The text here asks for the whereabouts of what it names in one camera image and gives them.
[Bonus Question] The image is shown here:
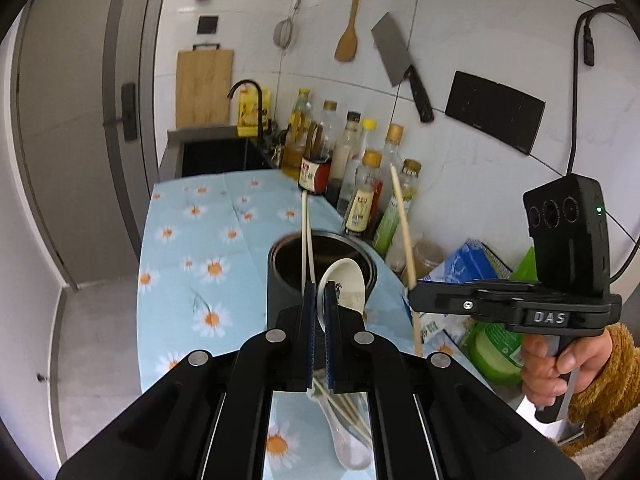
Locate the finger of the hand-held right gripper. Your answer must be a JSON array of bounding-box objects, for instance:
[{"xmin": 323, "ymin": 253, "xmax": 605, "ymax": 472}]
[{"xmin": 409, "ymin": 280, "xmax": 539, "ymax": 320}]

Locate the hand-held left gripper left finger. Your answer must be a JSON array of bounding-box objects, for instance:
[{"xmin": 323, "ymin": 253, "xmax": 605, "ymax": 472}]
[{"xmin": 56, "ymin": 282, "xmax": 316, "ymax": 480}]

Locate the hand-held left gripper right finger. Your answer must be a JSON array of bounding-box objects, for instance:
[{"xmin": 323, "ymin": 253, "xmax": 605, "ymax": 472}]
[{"xmin": 324, "ymin": 281, "xmax": 585, "ymax": 480}]

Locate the dark cylindrical utensil holder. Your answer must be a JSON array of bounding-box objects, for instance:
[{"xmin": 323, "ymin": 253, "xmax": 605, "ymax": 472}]
[{"xmin": 267, "ymin": 230, "xmax": 379, "ymax": 332}]

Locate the wooden chopstick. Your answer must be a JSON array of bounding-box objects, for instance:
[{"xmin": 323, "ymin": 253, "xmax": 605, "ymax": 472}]
[
  {"xmin": 389, "ymin": 165, "xmax": 424, "ymax": 357},
  {"xmin": 316, "ymin": 385, "xmax": 372, "ymax": 442},
  {"xmin": 322, "ymin": 394, "xmax": 374, "ymax": 447},
  {"xmin": 301, "ymin": 191, "xmax": 317, "ymax": 287}
]

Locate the white ceramic spoon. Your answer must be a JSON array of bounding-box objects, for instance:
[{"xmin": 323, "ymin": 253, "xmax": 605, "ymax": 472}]
[
  {"xmin": 319, "ymin": 258, "xmax": 369, "ymax": 312},
  {"xmin": 314, "ymin": 379, "xmax": 374, "ymax": 471}
]

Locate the person's right forearm brown sleeve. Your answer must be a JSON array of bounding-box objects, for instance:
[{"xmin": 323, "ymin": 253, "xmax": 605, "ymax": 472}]
[{"xmin": 567, "ymin": 322, "xmax": 640, "ymax": 441}]

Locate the person's right hand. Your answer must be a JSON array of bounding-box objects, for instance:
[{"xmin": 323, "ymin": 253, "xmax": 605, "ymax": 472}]
[{"xmin": 520, "ymin": 331, "xmax": 614, "ymax": 407}]

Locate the white blue salt bag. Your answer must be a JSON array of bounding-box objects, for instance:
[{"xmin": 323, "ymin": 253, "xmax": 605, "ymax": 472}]
[{"xmin": 415, "ymin": 239, "xmax": 514, "ymax": 347}]

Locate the brown spice jar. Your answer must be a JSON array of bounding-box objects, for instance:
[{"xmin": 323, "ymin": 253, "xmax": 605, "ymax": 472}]
[{"xmin": 414, "ymin": 239, "xmax": 452, "ymax": 282}]

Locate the clear plastic jar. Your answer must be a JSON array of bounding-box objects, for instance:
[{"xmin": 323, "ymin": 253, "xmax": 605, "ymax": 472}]
[{"xmin": 384, "ymin": 232, "xmax": 415, "ymax": 275}]

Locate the blue daisy print tablecloth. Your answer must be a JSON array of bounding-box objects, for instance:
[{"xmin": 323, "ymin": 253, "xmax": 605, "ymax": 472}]
[{"xmin": 136, "ymin": 169, "xmax": 501, "ymax": 480}]

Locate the brown sauce bottle white label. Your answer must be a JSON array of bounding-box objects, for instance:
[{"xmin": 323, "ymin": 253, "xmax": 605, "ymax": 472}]
[{"xmin": 341, "ymin": 149, "xmax": 384, "ymax": 239}]

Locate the dark sauce bottle red label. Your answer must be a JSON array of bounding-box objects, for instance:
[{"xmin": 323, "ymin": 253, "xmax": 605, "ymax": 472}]
[{"xmin": 298, "ymin": 121, "xmax": 334, "ymax": 196}]

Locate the tall clear bottle gold cap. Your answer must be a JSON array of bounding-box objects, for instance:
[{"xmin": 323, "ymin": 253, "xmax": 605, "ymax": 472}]
[{"xmin": 381, "ymin": 123, "xmax": 405, "ymax": 186}]

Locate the beige sauce bottle black cap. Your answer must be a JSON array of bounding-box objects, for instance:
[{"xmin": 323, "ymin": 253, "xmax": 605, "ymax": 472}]
[{"xmin": 326, "ymin": 111, "xmax": 363, "ymax": 202}]

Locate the clear bottle yellow cap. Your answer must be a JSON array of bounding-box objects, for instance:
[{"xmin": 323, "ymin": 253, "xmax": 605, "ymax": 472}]
[{"xmin": 350, "ymin": 118, "xmax": 378, "ymax": 161}]

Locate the yellow cooking oil bottle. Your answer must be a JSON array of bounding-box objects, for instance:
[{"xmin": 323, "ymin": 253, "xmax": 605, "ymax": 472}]
[{"xmin": 281, "ymin": 88, "xmax": 314, "ymax": 182}]

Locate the black sink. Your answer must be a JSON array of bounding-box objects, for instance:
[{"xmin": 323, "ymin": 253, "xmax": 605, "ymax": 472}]
[{"xmin": 167, "ymin": 125, "xmax": 275, "ymax": 181}]

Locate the beige fleece garment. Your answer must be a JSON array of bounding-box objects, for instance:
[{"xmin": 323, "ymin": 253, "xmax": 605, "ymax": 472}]
[{"xmin": 559, "ymin": 407, "xmax": 640, "ymax": 480}]

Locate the yellow dish soap bottle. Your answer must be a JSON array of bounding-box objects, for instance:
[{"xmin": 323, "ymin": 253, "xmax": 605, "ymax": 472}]
[{"xmin": 236, "ymin": 85, "xmax": 272, "ymax": 137}]

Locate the black faucet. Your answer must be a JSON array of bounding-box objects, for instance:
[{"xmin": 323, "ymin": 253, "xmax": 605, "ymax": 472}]
[{"xmin": 227, "ymin": 79, "xmax": 267, "ymax": 142}]

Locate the wooden cutting board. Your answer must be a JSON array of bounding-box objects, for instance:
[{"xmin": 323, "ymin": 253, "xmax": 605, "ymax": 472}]
[{"xmin": 174, "ymin": 42, "xmax": 235, "ymax": 129}]

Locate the wooden spatula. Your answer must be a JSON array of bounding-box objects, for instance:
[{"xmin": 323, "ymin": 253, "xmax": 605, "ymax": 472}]
[{"xmin": 333, "ymin": 0, "xmax": 369, "ymax": 64}]

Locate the metal mesh strainer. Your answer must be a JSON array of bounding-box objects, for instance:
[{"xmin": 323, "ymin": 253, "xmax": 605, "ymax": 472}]
[{"xmin": 273, "ymin": 0, "xmax": 321, "ymax": 51}]

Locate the grey door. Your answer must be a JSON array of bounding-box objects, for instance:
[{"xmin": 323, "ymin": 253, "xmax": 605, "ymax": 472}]
[{"xmin": 12, "ymin": 0, "xmax": 173, "ymax": 293}]

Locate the black wall panel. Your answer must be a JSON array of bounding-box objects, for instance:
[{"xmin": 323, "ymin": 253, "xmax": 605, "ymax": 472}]
[{"xmin": 444, "ymin": 70, "xmax": 547, "ymax": 156}]

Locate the black cable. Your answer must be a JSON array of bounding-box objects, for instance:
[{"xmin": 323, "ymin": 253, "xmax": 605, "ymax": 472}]
[{"xmin": 564, "ymin": 3, "xmax": 640, "ymax": 282}]

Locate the cleaver with black handle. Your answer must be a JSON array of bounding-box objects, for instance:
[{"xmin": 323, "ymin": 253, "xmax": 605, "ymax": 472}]
[{"xmin": 370, "ymin": 12, "xmax": 435, "ymax": 124}]

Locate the black door handle lock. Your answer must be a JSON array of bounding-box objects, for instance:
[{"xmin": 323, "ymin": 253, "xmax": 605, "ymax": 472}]
[{"xmin": 102, "ymin": 82, "xmax": 137, "ymax": 141}]

